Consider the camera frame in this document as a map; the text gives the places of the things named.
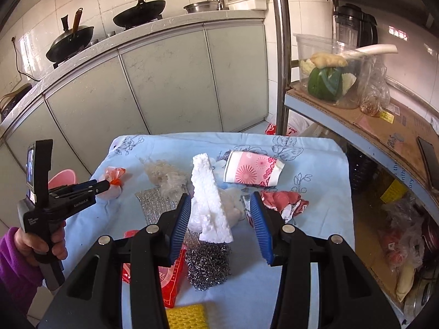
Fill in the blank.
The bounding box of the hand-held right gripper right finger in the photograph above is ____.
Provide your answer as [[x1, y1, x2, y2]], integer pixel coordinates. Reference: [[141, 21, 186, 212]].
[[250, 192, 402, 329]]

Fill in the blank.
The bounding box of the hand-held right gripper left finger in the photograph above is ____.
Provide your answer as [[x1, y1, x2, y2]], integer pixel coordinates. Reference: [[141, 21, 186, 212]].
[[37, 193, 192, 329]]

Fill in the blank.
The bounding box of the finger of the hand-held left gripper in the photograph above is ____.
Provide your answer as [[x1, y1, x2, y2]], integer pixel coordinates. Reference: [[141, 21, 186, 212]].
[[51, 179, 98, 192], [51, 181, 111, 200]]

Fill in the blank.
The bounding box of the orange plastic bag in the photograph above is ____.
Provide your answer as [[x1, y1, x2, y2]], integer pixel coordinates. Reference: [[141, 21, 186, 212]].
[[98, 166, 127, 201]]

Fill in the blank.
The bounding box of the pink plastic bucket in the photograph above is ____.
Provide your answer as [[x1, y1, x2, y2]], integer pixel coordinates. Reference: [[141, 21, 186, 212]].
[[48, 169, 78, 191]]

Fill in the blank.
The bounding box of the red wrapper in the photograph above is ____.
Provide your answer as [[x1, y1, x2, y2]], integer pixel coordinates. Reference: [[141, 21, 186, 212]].
[[242, 190, 309, 222]]

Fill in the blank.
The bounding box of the white styrofoam piece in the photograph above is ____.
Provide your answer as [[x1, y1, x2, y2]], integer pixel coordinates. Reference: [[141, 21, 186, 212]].
[[190, 153, 235, 244]]

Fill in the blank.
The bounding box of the person's left forearm purple sleeve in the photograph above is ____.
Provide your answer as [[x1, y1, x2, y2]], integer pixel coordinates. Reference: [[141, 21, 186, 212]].
[[0, 227, 44, 316]]

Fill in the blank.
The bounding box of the person's left hand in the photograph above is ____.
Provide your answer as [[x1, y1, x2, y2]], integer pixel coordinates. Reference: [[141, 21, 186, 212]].
[[15, 220, 68, 264]]

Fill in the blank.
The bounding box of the silver scouring cloth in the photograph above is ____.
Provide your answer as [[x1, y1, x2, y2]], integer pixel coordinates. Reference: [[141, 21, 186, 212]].
[[134, 188, 185, 227]]

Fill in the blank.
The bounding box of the tangled clear fibre wad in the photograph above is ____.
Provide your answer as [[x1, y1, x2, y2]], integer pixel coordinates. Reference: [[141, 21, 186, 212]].
[[140, 157, 190, 200]]

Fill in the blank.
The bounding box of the pink white wrapper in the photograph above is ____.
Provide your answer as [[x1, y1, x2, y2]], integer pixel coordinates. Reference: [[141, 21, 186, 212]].
[[223, 150, 286, 188]]

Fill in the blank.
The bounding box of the light blue floral cloth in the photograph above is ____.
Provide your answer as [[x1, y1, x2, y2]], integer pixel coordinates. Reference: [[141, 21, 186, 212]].
[[63, 133, 356, 329]]

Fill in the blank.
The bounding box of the steel wool scourer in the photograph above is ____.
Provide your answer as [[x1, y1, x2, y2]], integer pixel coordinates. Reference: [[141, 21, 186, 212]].
[[185, 229, 231, 291]]

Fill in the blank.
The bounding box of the red plastic packet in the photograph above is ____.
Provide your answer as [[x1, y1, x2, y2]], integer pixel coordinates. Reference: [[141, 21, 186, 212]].
[[122, 230, 188, 308]]

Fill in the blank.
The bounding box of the red and white bag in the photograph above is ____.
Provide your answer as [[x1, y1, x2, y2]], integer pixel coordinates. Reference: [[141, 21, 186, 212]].
[[264, 121, 300, 136]]

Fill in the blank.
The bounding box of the yellow sponge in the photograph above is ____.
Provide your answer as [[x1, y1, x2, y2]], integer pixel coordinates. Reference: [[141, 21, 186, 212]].
[[165, 303, 208, 329]]

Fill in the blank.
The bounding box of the black crate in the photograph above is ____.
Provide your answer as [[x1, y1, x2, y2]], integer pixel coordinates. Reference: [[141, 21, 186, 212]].
[[346, 147, 378, 192]]

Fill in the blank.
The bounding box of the grey kitchen counter cabinet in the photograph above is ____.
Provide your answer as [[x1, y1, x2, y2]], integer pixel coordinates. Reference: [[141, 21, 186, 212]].
[[0, 8, 269, 192]]

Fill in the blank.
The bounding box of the plastic bag of goods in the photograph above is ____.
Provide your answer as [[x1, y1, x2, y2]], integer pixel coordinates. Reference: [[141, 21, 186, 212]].
[[376, 195, 430, 275]]

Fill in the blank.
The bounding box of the green bell pepper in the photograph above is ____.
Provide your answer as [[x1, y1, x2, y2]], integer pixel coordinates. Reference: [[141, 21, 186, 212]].
[[308, 67, 344, 102]]

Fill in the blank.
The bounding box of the cardboard sheet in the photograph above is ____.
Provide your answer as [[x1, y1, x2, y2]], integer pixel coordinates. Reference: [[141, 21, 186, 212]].
[[286, 82, 439, 196]]

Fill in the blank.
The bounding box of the ginger root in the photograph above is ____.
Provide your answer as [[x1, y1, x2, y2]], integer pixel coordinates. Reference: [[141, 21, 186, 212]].
[[310, 52, 349, 69]]

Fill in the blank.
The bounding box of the clear plastic bag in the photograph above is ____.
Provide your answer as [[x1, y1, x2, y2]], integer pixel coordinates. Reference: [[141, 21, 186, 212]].
[[358, 56, 392, 117]]

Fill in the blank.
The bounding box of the metal shelf rack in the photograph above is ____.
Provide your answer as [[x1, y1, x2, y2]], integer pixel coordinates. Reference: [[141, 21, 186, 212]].
[[269, 0, 439, 329]]

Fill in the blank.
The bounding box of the clear plastic container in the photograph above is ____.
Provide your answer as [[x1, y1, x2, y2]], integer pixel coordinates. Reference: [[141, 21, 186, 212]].
[[294, 33, 370, 109]]

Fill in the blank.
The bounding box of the white leek stalk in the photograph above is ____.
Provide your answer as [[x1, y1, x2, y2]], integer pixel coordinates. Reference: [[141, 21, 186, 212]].
[[334, 44, 398, 63]]

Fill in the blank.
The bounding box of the steel cooking pot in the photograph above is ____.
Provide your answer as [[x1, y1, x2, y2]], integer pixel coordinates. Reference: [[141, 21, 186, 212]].
[[183, 0, 220, 14]]

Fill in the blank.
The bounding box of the white plastic tray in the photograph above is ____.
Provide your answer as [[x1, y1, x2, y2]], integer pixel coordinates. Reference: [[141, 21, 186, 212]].
[[227, 0, 269, 11]]

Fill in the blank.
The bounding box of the dark bag with strap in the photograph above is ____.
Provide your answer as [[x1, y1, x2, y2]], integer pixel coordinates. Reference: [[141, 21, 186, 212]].
[[0, 84, 33, 123]]

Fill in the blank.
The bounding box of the black cable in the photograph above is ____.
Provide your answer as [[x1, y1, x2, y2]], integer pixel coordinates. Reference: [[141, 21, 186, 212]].
[[11, 36, 42, 83]]

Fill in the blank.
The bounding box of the wooden handled spatula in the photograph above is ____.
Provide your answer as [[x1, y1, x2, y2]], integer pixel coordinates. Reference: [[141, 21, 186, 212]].
[[71, 7, 84, 35]]

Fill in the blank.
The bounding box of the black wok with wooden handle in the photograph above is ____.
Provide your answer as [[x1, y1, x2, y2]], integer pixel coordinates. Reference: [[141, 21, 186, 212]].
[[112, 0, 167, 28]]

